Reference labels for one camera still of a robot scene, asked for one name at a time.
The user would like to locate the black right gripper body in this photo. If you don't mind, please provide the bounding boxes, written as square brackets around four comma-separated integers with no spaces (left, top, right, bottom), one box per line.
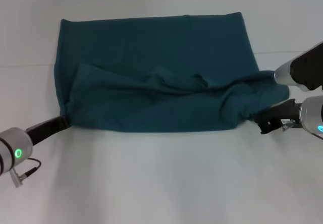
[267,98,303,131]

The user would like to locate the teal t-shirt with FREE print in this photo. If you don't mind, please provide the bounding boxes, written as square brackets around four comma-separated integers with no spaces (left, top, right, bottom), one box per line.
[53,12,290,134]

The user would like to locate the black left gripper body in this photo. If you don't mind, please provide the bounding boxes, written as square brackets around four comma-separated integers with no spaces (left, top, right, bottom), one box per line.
[25,119,63,146]

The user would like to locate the left arm cable with connector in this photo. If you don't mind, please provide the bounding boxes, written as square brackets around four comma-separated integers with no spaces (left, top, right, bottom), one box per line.
[9,158,42,188]

